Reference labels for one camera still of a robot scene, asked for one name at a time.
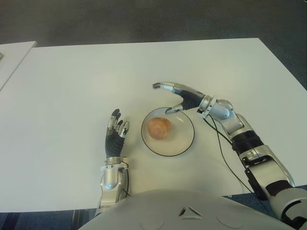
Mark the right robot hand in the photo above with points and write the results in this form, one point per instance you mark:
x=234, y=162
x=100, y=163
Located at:
x=190, y=97

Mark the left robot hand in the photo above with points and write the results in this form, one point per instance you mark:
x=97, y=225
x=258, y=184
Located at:
x=114, y=146

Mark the reddish yellow apple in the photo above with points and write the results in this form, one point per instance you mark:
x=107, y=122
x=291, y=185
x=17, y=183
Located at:
x=159, y=128

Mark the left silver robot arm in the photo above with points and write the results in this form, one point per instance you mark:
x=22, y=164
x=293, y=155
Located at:
x=111, y=175

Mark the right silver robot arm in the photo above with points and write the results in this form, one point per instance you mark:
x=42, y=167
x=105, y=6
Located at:
x=249, y=139

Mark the white plate with black rim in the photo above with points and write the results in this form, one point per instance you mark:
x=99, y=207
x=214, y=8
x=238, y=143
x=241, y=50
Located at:
x=180, y=141

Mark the grey robot torso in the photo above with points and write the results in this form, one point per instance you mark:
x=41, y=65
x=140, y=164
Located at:
x=156, y=206

